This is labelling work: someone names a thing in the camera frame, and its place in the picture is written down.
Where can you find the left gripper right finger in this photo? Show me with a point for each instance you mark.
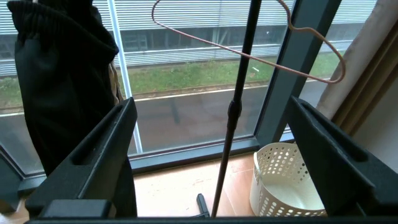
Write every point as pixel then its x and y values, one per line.
pixel 342 186

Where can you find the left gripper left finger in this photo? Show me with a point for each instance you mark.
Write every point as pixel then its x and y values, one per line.
pixel 59 189

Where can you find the pink clothes hanger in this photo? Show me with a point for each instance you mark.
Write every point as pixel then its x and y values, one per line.
pixel 340 74

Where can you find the white laundry basket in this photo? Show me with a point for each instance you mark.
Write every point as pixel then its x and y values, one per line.
pixel 280 161

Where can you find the black clothes rack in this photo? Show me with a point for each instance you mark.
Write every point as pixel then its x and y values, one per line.
pixel 236 105

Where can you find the beige curtain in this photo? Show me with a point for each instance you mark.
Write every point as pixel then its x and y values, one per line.
pixel 357 68

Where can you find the window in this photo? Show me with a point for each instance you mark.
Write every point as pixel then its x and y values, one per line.
pixel 186 93

